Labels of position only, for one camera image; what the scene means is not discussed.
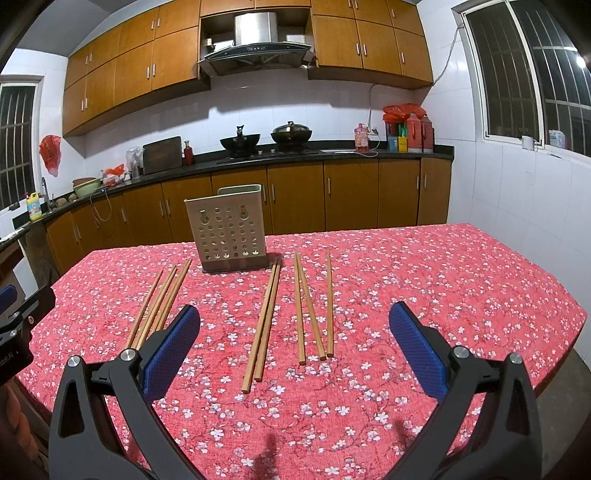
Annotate wooden chopstick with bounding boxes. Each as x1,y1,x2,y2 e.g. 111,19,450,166
154,259,192,332
253,257,281,382
294,254,307,366
327,250,335,358
295,253,327,361
132,266,177,349
124,270,163,349
242,262,277,394

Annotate yellow detergent bottle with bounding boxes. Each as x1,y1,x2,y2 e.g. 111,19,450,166
26,192,42,222

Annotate green basin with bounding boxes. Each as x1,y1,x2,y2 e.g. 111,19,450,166
72,177,101,199

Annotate black countertop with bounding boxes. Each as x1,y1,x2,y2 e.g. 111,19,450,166
15,145,455,240

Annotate red bag on counter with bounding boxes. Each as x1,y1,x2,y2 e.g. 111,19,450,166
102,164,126,187

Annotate red floral tablecloth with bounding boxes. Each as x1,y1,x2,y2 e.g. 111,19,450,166
19,224,587,479

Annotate dark cutting board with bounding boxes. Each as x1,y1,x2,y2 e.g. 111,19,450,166
143,136,182,175

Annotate left window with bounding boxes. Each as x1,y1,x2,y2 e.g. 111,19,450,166
0,82,37,210

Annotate window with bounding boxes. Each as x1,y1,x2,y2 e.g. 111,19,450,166
0,82,37,210
462,1,590,156

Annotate beige perforated utensil holder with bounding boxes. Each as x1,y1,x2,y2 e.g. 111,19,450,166
184,184,270,273

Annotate red bottle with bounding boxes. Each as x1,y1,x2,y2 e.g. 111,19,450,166
183,140,194,166

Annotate upper wooden cabinets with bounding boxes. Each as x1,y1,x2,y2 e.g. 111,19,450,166
62,0,434,136

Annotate wooden cabinets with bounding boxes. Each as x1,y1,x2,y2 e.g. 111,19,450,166
62,0,434,136
46,157,452,274

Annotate white cup on sill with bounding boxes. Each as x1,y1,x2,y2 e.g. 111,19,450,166
522,136,536,151

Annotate lower wooden cabinets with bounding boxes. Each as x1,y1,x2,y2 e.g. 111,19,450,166
46,157,452,274

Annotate red thermos jugs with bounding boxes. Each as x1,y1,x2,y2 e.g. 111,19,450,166
406,113,434,153

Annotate black lidded wok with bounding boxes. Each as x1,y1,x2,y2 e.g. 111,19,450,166
270,121,312,152

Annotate pink bottle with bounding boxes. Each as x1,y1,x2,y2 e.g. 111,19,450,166
353,123,370,153

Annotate steel range hood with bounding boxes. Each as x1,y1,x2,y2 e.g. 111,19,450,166
199,7,315,77

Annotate right window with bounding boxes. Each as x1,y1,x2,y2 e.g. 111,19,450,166
462,1,590,156

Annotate red plastic bag on wall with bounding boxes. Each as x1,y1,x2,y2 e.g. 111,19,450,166
39,134,61,178

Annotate black wok with handle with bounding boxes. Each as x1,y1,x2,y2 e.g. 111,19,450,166
221,125,260,158

